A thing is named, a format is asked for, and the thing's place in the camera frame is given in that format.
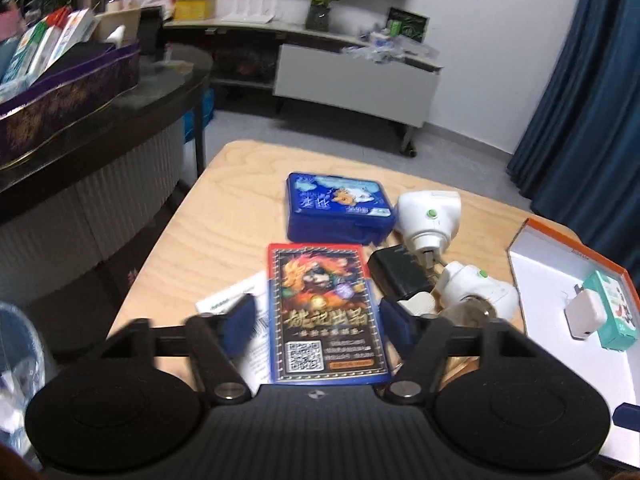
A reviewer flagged small teal carton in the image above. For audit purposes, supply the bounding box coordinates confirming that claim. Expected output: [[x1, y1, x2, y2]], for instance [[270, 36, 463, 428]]
[[582, 270, 639, 352]]

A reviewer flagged row of cartons and books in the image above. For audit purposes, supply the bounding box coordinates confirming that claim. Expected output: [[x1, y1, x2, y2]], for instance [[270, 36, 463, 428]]
[[0, 6, 101, 92]]

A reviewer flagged dark glass-top table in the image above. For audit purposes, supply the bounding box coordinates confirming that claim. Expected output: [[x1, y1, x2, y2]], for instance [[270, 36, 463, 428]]
[[0, 44, 215, 356]]

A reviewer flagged black green display box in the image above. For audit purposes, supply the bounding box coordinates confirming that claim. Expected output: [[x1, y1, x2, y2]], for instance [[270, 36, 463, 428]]
[[387, 6, 431, 43]]

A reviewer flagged grey tv cabinet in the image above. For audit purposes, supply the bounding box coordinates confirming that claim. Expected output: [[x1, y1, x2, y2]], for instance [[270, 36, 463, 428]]
[[162, 15, 445, 158]]

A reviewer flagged red blue card pack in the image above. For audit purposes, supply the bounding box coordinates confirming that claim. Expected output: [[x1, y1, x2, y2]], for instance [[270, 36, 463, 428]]
[[266, 243, 392, 387]]

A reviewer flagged blue curtain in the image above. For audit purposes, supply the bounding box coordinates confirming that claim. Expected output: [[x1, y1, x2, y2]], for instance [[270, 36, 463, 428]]
[[506, 0, 640, 273]]

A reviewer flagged blue tin card box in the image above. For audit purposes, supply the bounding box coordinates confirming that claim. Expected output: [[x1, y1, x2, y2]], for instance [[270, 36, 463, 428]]
[[286, 172, 399, 247]]

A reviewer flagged yellow cardboard box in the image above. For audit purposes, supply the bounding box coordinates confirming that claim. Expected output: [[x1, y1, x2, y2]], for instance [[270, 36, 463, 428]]
[[172, 0, 220, 22]]

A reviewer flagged white plug-in device green button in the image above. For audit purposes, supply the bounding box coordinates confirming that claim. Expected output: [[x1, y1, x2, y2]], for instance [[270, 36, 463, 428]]
[[396, 190, 461, 255], [434, 260, 521, 322]]

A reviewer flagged pile of clear plastic packets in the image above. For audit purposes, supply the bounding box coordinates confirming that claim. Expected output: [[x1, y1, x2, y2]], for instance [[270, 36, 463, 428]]
[[342, 27, 441, 63]]

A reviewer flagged black power adapter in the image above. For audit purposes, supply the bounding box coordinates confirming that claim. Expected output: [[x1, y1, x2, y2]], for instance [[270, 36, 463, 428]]
[[368, 245, 437, 302]]

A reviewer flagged white usb charger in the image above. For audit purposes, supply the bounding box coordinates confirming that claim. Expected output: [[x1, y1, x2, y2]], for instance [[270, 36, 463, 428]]
[[564, 285, 607, 342]]

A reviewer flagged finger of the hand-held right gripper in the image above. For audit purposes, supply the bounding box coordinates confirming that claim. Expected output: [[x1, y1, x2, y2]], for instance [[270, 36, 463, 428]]
[[615, 402, 640, 432]]

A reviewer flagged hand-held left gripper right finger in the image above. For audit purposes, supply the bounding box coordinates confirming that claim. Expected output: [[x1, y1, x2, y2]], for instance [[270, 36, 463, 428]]
[[379, 297, 541, 406]]

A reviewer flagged purple patterned box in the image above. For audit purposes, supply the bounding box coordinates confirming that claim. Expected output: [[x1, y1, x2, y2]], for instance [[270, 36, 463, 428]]
[[0, 40, 142, 168]]

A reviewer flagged orange-edged white cardboard box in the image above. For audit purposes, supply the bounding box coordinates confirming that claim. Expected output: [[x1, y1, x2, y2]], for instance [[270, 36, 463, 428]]
[[506, 217, 640, 467]]

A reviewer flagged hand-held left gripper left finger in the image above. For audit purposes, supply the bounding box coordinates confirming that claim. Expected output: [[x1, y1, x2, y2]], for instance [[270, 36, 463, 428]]
[[100, 294, 257, 406]]

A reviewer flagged white paper leaflet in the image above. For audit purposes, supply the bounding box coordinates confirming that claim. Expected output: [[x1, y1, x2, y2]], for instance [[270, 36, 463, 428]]
[[194, 270, 275, 387]]

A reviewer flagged white router with antennas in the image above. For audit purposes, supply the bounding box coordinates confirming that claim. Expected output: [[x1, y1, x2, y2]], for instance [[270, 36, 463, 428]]
[[221, 0, 281, 24]]

